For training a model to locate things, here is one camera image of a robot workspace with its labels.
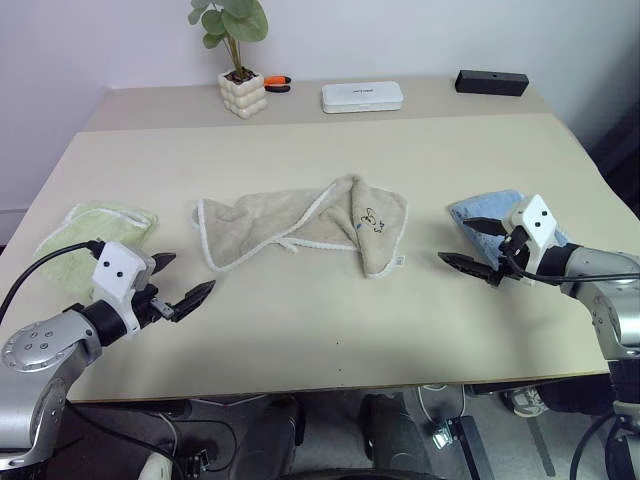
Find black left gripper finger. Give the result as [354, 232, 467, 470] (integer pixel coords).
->
[152, 251, 178, 276]
[171, 279, 218, 324]

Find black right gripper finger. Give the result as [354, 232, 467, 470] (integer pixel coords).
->
[463, 217, 508, 238]
[437, 251, 504, 288]

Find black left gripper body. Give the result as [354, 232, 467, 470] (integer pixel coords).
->
[130, 279, 179, 330]

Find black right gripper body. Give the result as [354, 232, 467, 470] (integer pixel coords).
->
[491, 226, 535, 288]

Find light blue towel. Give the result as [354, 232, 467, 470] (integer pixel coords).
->
[446, 188, 570, 270]

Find light green towel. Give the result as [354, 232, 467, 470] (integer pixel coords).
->
[33, 200, 161, 302]

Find beige embroidered towel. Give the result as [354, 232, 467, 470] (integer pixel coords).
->
[191, 172, 409, 281]

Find black chair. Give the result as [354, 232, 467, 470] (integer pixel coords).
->
[578, 98, 640, 222]

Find black rectangular box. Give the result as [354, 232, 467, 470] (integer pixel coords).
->
[454, 69, 532, 96]

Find grey sneaker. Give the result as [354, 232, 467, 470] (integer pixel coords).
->
[499, 386, 547, 419]

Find dark rounded shape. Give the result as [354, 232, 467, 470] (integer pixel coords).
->
[358, 392, 434, 475]
[227, 393, 307, 479]

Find dark trouser leg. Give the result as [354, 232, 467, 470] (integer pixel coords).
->
[538, 378, 616, 417]

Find black table leg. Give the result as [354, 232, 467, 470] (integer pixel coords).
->
[443, 414, 495, 480]

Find white flat case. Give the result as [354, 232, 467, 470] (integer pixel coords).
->
[320, 80, 405, 115]

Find green plant in white pot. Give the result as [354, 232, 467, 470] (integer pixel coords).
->
[187, 0, 270, 121]

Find orange and black pliers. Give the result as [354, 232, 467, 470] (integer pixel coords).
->
[262, 74, 295, 95]

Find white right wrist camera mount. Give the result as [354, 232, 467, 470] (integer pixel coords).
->
[505, 193, 560, 275]

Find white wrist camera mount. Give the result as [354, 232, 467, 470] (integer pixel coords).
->
[505, 193, 560, 275]
[92, 241, 157, 342]

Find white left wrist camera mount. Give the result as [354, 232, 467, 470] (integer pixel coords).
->
[92, 241, 157, 342]

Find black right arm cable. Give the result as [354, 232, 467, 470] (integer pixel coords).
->
[501, 239, 640, 287]

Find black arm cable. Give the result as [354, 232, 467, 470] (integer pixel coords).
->
[501, 239, 640, 287]
[0, 240, 105, 322]

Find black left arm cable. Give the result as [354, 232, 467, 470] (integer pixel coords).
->
[0, 240, 105, 322]

